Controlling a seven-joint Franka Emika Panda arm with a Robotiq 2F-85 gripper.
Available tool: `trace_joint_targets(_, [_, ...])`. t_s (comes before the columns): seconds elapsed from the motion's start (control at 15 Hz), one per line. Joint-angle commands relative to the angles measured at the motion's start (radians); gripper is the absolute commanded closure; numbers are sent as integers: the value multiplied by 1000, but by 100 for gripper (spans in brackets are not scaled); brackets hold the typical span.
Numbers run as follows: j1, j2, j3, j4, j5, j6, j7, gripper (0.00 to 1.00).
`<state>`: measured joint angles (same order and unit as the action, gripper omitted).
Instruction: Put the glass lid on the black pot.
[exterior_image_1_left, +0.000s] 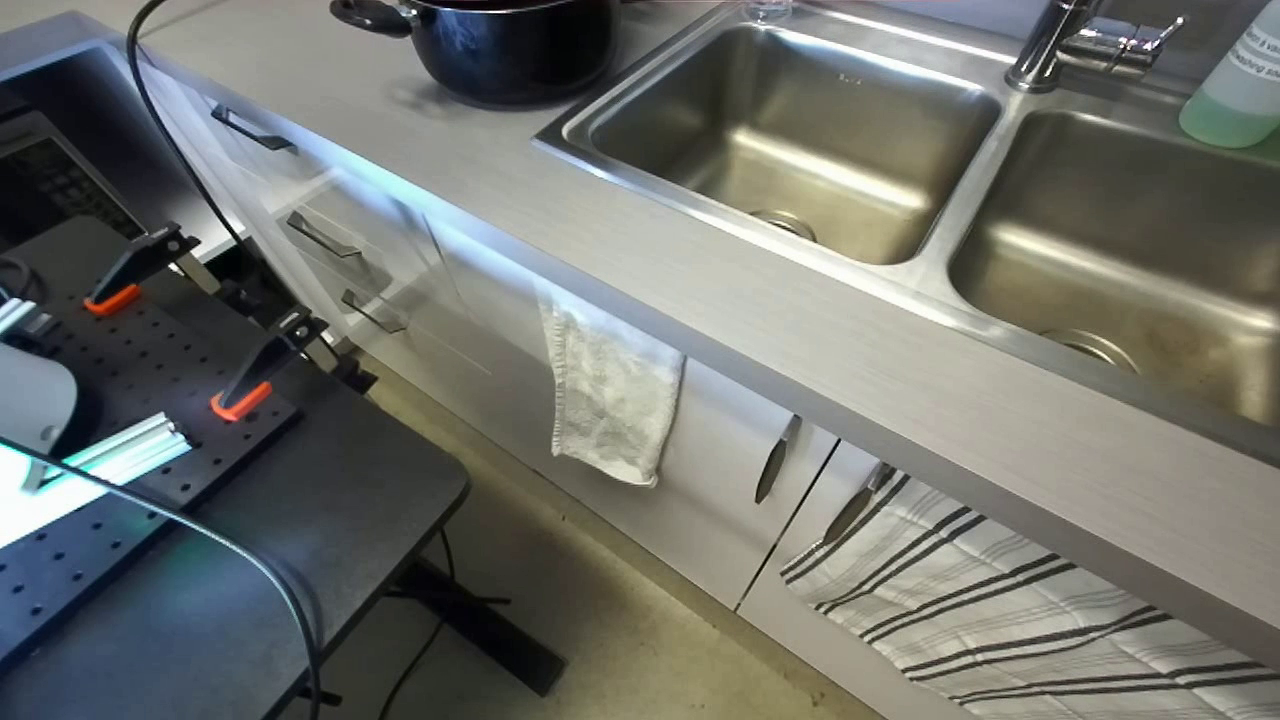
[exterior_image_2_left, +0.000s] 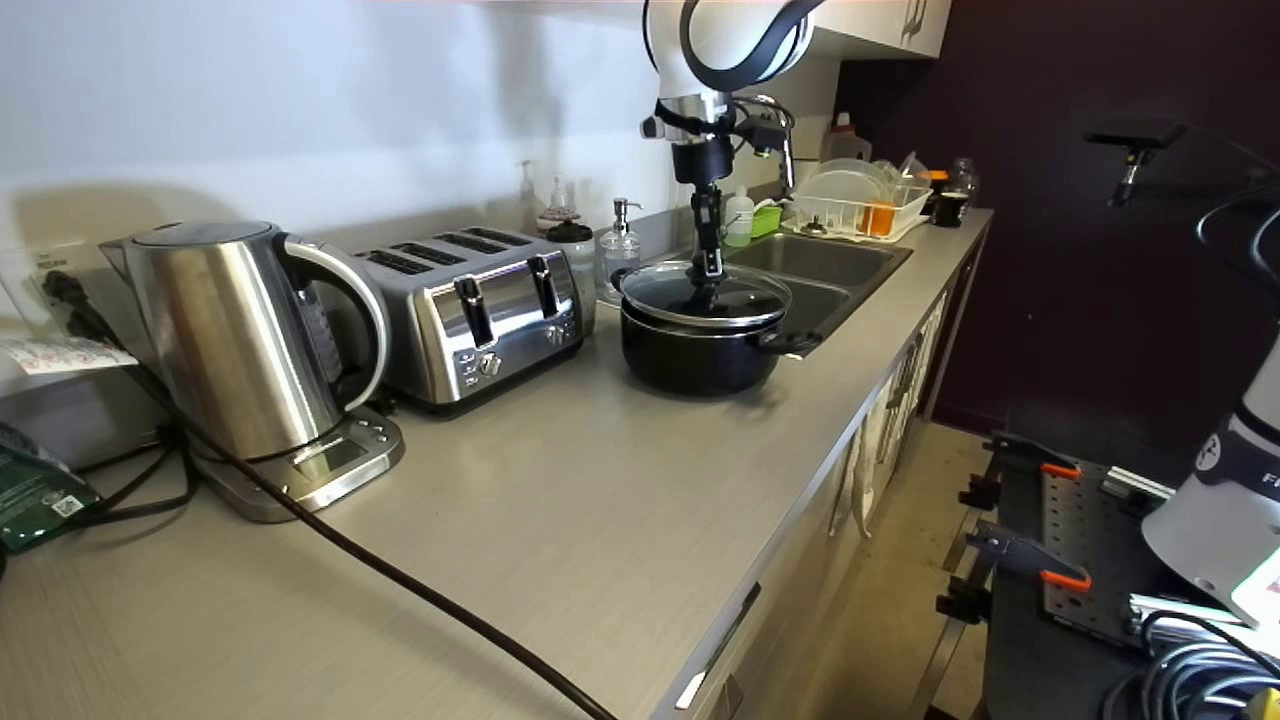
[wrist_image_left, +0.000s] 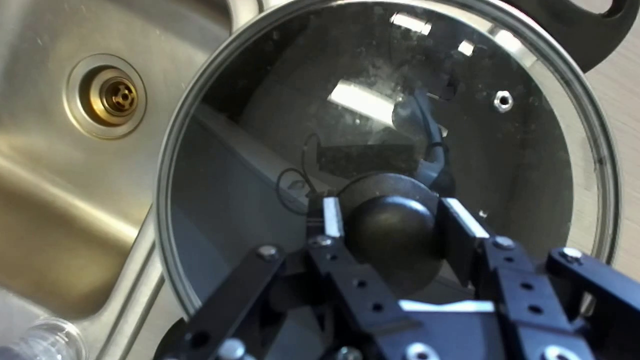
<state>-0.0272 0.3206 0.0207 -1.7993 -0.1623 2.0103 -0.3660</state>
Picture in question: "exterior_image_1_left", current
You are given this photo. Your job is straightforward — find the dark grey kitchen appliance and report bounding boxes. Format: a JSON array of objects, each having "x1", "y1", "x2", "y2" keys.
[{"x1": 0, "y1": 14, "x2": 258, "y2": 292}]

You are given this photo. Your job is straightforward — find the black robot table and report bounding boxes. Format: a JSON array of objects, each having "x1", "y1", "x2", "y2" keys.
[{"x1": 0, "y1": 214, "x2": 573, "y2": 720}]

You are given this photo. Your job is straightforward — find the green dish soap bottle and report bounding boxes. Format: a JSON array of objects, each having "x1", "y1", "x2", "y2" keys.
[{"x1": 1177, "y1": 0, "x2": 1280, "y2": 154}]

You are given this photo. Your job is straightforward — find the chrome kitchen faucet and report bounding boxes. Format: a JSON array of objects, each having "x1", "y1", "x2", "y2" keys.
[{"x1": 1004, "y1": 0, "x2": 1191, "y2": 98}]

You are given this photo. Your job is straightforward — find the aluminium profile rail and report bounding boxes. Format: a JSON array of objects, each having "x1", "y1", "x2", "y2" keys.
[{"x1": 15, "y1": 410, "x2": 201, "y2": 501}]

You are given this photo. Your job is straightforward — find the thin dark cable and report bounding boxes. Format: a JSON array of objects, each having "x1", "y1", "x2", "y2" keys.
[{"x1": 0, "y1": 432, "x2": 331, "y2": 720}]

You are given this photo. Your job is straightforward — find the striped white kitchen towel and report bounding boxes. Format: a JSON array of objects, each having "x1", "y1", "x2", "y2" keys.
[{"x1": 776, "y1": 464, "x2": 1280, "y2": 712}]

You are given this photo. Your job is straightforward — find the metal cabinet door handle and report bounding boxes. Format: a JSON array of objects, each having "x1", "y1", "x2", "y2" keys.
[
  {"x1": 749, "y1": 413, "x2": 804, "y2": 509},
  {"x1": 819, "y1": 457, "x2": 901, "y2": 543}
]

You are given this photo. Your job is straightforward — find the stainless steel double sink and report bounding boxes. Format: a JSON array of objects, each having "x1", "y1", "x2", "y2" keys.
[{"x1": 535, "y1": 0, "x2": 1280, "y2": 464}]

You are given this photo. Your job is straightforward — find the black clamp with orange handle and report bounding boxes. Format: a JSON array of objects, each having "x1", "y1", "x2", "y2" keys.
[
  {"x1": 79, "y1": 224, "x2": 224, "y2": 326},
  {"x1": 203, "y1": 310, "x2": 382, "y2": 428}
]

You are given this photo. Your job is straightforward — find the metal drawer handle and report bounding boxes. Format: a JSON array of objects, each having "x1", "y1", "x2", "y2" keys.
[
  {"x1": 208, "y1": 100, "x2": 297, "y2": 157},
  {"x1": 335, "y1": 285, "x2": 412, "y2": 342},
  {"x1": 286, "y1": 209, "x2": 397, "y2": 292}
]

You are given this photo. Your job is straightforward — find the black hanging cable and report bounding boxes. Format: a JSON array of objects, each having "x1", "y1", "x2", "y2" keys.
[{"x1": 125, "y1": 0, "x2": 260, "y2": 260}]

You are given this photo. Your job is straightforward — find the grey kitchen cabinet unit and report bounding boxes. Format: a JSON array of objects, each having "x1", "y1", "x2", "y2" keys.
[{"x1": 137, "y1": 65, "x2": 1280, "y2": 720}]

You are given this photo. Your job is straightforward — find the black cooking pot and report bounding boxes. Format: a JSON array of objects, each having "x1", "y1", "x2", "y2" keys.
[{"x1": 327, "y1": 0, "x2": 624, "y2": 107}]

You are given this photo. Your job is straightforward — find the white hanging dish cloth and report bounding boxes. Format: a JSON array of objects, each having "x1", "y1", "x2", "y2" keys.
[{"x1": 535, "y1": 297, "x2": 694, "y2": 492}]

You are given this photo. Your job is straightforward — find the brass sink drain strainer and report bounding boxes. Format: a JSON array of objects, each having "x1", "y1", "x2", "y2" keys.
[{"x1": 749, "y1": 200, "x2": 826, "y2": 245}]

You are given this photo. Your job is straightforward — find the black perforated mounting board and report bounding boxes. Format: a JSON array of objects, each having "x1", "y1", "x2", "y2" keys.
[{"x1": 0, "y1": 218, "x2": 305, "y2": 670}]

